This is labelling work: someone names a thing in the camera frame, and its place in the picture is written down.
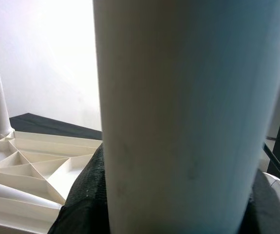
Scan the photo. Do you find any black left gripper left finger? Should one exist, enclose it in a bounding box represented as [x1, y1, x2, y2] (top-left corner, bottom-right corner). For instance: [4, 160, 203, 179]
[48, 143, 111, 234]

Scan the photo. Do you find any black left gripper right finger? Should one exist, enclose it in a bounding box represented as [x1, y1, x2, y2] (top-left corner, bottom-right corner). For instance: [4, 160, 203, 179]
[237, 168, 280, 234]

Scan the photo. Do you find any white plastic table top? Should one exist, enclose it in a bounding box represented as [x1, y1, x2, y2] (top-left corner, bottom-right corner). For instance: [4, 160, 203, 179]
[0, 130, 104, 234]

